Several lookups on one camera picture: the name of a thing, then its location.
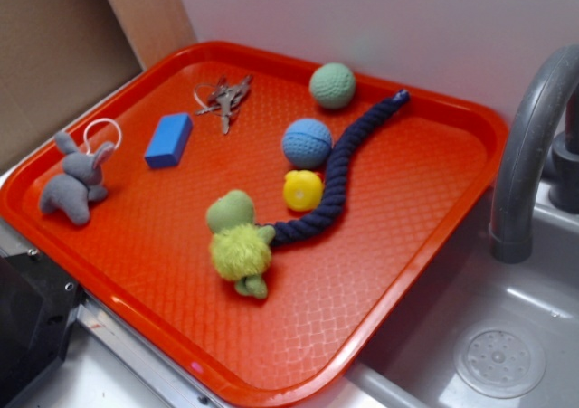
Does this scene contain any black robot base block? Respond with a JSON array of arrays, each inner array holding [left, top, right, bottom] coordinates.
[[1, 249, 82, 407]]

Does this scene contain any blue rubber ball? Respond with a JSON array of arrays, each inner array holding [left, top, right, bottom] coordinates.
[[281, 119, 333, 169]]

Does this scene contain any green rubber ball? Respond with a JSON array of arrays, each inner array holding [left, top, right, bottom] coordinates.
[[308, 62, 356, 109]]

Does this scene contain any yellow plastic toy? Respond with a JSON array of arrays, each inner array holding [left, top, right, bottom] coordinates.
[[282, 170, 324, 212]]

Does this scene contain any orange plastic tray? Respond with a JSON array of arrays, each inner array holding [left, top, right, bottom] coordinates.
[[1, 42, 508, 407]]

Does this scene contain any green plush turtle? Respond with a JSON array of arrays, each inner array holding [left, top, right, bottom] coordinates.
[[205, 190, 275, 299]]

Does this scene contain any bunch of metal keys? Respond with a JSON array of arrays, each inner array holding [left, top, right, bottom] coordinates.
[[193, 74, 253, 135]]

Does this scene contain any blue rectangular block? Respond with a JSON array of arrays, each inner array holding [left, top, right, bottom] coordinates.
[[144, 112, 193, 169]]

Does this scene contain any grey plush bunny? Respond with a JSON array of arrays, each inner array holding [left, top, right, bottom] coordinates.
[[38, 118, 123, 226]]

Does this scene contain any grey toy faucet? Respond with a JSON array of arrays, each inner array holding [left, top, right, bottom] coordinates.
[[489, 44, 578, 263]]

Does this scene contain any grey toy sink basin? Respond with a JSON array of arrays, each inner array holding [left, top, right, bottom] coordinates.
[[347, 179, 579, 408]]

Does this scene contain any brown cardboard panel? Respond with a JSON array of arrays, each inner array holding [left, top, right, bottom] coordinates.
[[1, 0, 196, 171]]

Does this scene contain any navy blue rope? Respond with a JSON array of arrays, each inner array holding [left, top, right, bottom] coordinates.
[[269, 89, 412, 248]]

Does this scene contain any dark grey faucet handle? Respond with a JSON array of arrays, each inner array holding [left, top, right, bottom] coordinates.
[[549, 91, 578, 214]]

